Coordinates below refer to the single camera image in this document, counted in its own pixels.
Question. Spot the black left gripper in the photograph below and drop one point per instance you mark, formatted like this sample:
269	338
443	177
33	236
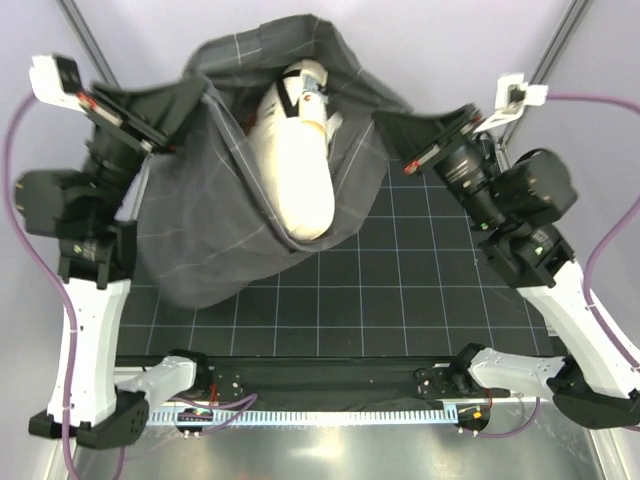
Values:
123	126

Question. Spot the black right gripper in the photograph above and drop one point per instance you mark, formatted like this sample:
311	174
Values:
445	141

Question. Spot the dark grey checked pillowcase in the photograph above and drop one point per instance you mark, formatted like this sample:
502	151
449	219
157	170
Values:
206	229

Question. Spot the cream white pillow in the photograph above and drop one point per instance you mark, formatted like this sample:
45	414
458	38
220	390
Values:
291	136

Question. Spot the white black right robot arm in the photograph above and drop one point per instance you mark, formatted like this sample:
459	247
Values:
595	383

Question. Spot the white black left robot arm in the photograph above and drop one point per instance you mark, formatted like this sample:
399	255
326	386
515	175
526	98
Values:
97	256

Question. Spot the black grid cutting mat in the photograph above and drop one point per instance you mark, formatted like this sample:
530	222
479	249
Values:
411	282

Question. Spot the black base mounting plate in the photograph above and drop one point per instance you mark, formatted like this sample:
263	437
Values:
333	383

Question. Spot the left aluminium corner post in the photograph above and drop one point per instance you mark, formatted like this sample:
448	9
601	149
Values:
87	40

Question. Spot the aluminium corner post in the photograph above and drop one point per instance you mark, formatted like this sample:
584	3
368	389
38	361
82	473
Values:
87	40
561	38

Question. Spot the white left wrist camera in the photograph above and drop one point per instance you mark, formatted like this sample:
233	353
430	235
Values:
55	80

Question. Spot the right aluminium corner post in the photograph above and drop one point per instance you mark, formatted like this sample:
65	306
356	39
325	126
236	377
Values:
561	38

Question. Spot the slotted grey cable duct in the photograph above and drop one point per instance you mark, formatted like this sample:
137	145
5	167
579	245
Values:
182	416

